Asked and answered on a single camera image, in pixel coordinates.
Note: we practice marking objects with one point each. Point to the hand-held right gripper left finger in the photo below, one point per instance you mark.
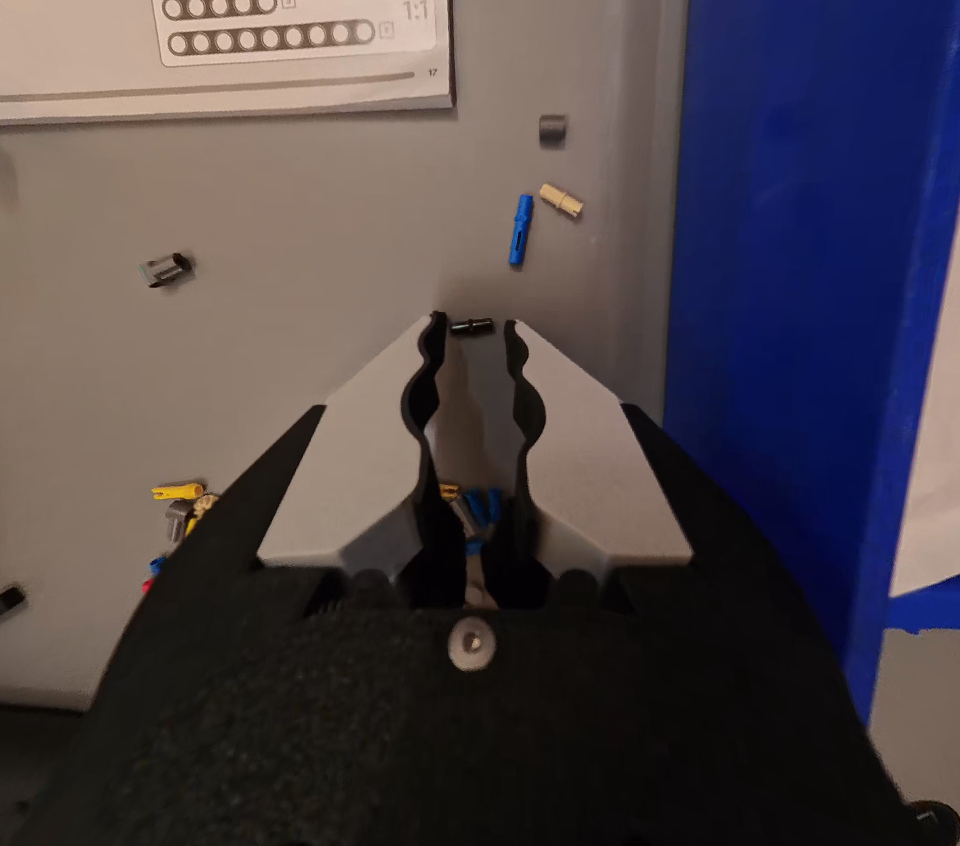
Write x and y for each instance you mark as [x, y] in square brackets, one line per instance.
[352, 479]

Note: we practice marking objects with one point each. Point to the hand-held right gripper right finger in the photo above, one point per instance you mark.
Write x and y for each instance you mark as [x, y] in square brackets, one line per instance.
[600, 479]

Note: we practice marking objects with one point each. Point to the black lego pin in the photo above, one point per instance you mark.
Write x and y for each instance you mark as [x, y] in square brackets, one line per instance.
[471, 326]

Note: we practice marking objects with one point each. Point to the pile of small lego pieces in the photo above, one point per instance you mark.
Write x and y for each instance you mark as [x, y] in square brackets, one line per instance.
[184, 509]

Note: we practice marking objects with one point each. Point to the blue lego pin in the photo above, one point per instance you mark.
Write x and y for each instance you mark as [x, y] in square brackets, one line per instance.
[520, 229]

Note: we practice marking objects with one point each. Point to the dark grey lego pin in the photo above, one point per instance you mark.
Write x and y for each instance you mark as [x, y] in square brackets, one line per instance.
[166, 269]

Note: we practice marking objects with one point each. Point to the tan lego pin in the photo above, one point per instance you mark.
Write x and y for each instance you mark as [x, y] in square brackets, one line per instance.
[561, 200]

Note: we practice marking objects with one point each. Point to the black lego connector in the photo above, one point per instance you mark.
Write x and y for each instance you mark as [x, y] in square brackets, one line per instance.
[552, 130]

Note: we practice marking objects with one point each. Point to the blue plastic bin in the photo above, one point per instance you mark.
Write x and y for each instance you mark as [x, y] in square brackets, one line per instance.
[787, 186]

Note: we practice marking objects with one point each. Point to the black round knob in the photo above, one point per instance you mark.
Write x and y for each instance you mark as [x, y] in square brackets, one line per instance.
[937, 823]

